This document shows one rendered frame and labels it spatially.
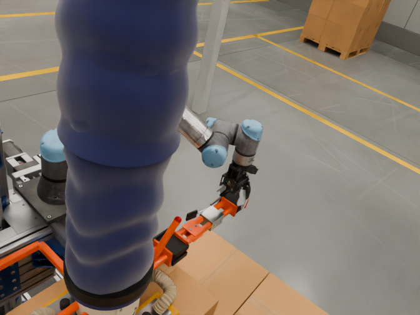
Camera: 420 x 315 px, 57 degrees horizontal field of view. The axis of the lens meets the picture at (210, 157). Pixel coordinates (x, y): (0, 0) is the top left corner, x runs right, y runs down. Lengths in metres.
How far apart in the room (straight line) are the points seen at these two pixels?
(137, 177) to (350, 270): 2.50
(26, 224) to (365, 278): 2.35
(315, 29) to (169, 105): 7.30
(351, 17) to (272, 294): 6.24
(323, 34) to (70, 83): 7.32
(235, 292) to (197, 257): 0.25
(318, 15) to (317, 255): 5.59
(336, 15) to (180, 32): 7.15
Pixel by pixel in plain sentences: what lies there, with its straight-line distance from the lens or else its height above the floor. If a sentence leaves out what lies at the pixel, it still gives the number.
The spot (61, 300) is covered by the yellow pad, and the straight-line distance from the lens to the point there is 1.25.
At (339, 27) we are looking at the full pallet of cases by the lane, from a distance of 7.71.
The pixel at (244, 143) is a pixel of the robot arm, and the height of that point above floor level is 1.37.
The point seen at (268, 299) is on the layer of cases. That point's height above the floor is 0.54.
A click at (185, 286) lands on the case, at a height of 0.94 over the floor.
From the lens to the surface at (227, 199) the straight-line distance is 1.46.
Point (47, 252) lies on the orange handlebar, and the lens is 1.24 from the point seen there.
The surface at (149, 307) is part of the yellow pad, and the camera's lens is 1.26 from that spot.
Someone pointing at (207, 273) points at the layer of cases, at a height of 0.54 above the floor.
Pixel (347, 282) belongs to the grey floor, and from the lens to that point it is 3.00.
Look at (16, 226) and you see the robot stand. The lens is 1.51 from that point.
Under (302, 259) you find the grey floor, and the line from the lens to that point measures 2.97.
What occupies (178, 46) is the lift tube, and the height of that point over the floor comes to 1.82.
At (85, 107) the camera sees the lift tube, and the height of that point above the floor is 1.70.
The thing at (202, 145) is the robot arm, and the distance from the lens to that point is 1.16.
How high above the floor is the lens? 2.02
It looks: 34 degrees down
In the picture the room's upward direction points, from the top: 14 degrees clockwise
